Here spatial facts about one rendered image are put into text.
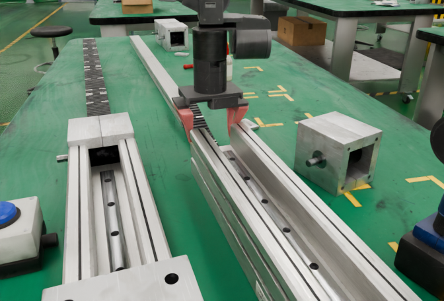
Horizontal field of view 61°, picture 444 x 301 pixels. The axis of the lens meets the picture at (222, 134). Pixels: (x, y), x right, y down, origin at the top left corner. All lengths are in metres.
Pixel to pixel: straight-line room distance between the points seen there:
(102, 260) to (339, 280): 0.25
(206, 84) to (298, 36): 3.74
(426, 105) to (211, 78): 1.86
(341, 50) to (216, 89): 2.46
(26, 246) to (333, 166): 0.44
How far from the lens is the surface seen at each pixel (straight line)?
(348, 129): 0.63
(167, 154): 0.73
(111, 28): 2.65
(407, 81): 3.46
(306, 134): 0.64
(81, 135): 0.62
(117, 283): 0.31
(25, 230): 0.50
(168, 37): 1.54
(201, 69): 0.62
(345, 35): 3.03
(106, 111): 0.88
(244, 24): 0.62
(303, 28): 4.34
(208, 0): 0.59
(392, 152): 0.80
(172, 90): 0.99
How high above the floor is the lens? 1.13
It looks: 26 degrees down
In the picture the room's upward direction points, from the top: straight up
